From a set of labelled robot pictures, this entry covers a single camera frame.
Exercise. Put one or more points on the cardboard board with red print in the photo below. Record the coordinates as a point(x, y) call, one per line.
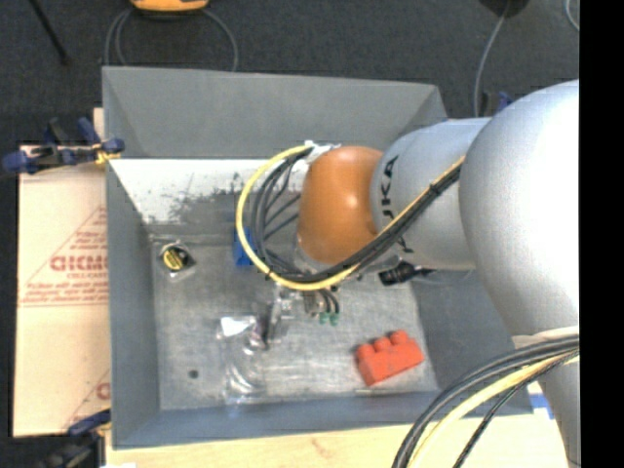
point(58, 349)

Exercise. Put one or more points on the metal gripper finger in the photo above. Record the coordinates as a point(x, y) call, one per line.
point(266, 330)
point(282, 323)

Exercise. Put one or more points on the black cylinder on white bracket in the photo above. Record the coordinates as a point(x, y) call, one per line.
point(400, 275)

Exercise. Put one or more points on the clear plastic packet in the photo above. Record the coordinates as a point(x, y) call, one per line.
point(241, 363)

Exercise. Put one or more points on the blue block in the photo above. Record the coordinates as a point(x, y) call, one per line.
point(241, 251)

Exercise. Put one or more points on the grey metal bin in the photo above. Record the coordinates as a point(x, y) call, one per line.
point(205, 310)

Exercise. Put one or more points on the black and yellow round tape measure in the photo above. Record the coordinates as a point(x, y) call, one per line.
point(175, 258)

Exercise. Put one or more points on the orange-red toy building block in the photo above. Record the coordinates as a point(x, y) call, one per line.
point(389, 360)

